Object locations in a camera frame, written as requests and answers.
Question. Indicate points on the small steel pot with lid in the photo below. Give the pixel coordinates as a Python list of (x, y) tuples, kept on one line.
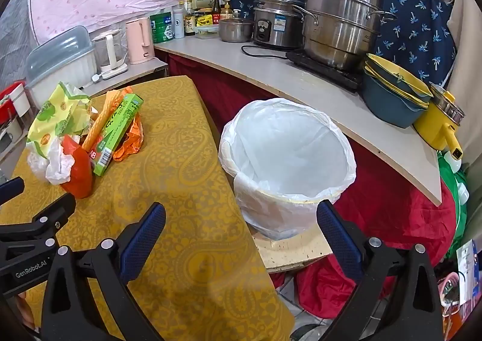
[(235, 30)]

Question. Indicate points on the white plastic container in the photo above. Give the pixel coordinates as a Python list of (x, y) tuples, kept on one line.
[(9, 135)]

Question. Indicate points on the green wasabi box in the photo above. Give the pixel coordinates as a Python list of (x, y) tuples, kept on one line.
[(116, 133)]

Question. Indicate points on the yellow green plastic bag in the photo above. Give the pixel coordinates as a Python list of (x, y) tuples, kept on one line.
[(56, 115)]

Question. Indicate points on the amber pump bottle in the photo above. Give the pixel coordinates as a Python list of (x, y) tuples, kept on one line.
[(226, 11)]

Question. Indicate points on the pink plastic item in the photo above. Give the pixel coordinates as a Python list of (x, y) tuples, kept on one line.
[(450, 286)]

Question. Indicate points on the large steel steamer pot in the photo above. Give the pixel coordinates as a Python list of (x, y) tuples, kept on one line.
[(339, 28)]

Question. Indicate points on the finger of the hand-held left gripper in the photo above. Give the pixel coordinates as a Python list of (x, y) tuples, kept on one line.
[(11, 190), (52, 214)]

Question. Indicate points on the steel rice cooker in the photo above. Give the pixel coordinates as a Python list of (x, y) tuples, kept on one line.
[(276, 24)]

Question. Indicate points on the person's left hand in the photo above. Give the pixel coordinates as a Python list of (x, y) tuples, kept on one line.
[(24, 311)]

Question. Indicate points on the white dish rack with cover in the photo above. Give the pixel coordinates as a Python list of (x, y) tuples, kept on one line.
[(67, 62)]

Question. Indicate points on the red plastic basket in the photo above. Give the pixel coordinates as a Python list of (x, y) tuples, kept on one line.
[(5, 103)]

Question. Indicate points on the dark bottle with red label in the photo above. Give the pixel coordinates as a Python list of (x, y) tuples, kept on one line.
[(215, 13)]

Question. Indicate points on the teal bowl with yellow inside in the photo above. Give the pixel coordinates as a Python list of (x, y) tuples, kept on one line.
[(399, 77), (376, 79)]

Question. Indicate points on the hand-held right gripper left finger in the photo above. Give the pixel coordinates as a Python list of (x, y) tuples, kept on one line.
[(145, 237)]

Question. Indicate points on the dark bottle with white label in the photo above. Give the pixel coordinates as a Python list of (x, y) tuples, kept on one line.
[(189, 24)]

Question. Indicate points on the yellow electric pot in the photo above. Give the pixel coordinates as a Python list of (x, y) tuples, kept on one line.
[(433, 126)]

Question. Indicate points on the white thermos bottle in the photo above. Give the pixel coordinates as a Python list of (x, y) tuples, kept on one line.
[(179, 24)]

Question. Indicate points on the stacked teal yellow bowls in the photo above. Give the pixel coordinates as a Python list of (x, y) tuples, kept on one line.
[(388, 107)]

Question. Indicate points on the green cloth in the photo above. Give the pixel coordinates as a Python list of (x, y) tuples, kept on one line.
[(450, 213)]

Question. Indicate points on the white blue carton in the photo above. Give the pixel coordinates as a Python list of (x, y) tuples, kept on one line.
[(466, 260)]

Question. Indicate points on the beige curtain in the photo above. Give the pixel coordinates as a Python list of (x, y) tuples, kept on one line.
[(467, 62)]

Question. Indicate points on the orange wrapper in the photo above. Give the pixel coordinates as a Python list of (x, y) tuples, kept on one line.
[(131, 141)]

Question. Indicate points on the clear food container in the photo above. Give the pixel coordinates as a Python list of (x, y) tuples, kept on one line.
[(206, 26)]

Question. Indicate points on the wooden board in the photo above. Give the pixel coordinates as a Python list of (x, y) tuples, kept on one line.
[(286, 254)]

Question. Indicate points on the green tin can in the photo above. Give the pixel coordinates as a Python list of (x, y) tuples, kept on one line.
[(162, 28)]

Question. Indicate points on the white plastic bag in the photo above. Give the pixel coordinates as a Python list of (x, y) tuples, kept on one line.
[(56, 167), (290, 160)]

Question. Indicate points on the pink electric kettle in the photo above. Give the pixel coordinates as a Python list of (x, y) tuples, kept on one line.
[(137, 39)]

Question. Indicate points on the grey patterned cloth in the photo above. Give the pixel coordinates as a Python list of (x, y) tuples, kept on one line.
[(15, 35)]

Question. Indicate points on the navy palm print cloth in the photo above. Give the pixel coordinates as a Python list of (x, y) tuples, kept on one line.
[(414, 24)]

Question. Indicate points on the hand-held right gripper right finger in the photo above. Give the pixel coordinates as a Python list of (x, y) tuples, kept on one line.
[(339, 241)]

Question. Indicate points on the black induction cooktop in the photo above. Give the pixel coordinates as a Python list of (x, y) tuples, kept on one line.
[(331, 75)]

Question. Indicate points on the grey low shelf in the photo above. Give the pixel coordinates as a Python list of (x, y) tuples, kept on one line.
[(145, 69)]

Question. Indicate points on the grey counter board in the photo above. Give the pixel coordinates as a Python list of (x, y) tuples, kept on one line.
[(320, 107)]

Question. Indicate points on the red plastic bag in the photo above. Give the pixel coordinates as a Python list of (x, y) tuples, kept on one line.
[(81, 171)]

